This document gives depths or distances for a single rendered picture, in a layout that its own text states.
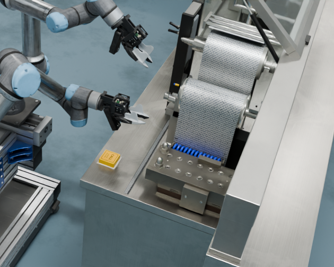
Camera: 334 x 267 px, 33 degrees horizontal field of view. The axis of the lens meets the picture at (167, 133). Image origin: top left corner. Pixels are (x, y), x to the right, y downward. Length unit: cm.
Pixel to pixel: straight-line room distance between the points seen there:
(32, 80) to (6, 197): 120
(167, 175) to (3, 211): 122
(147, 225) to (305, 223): 92
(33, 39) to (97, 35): 239
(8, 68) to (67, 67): 243
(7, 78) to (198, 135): 78
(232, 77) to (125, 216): 73
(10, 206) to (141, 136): 95
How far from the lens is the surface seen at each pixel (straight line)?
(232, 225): 136
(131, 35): 218
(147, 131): 259
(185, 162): 228
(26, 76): 213
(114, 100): 233
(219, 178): 224
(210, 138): 228
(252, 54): 233
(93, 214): 245
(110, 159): 239
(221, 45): 235
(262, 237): 152
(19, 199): 320
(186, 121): 227
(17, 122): 273
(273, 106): 160
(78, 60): 467
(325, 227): 371
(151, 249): 245
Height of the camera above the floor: 255
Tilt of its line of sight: 40 degrees down
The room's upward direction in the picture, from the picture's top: 10 degrees clockwise
